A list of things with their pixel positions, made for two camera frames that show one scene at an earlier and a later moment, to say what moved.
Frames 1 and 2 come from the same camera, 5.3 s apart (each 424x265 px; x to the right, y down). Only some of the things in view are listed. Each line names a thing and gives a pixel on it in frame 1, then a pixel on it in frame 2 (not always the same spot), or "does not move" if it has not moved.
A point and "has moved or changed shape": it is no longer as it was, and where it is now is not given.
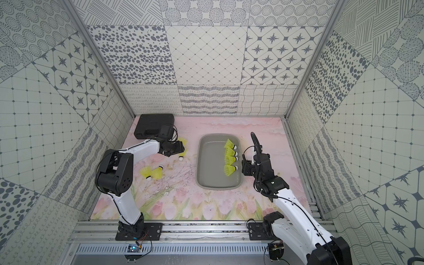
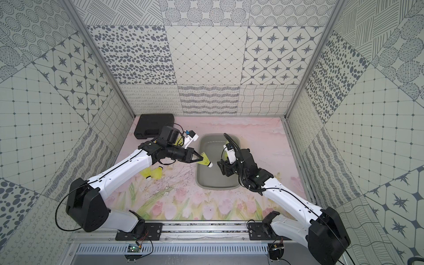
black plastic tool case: (160, 126) does not move
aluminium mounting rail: (207, 232) does not move
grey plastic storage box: (210, 163) does not move
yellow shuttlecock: (147, 171) does not move
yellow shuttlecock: (229, 144) has moved or changed shape
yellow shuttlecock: (182, 154) has moved or changed shape
